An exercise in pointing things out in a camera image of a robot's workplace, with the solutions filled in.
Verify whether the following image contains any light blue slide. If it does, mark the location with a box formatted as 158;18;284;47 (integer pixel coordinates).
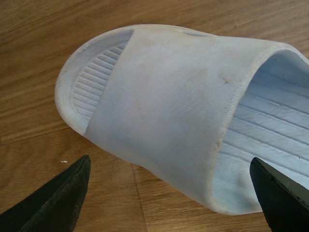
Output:
55;25;309;215

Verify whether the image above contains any right gripper black camera right finger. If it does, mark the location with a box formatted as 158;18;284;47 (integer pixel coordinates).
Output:
250;157;309;232

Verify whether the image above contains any right gripper black camera left finger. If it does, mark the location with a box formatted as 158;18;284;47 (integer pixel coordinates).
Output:
0;155;91;232

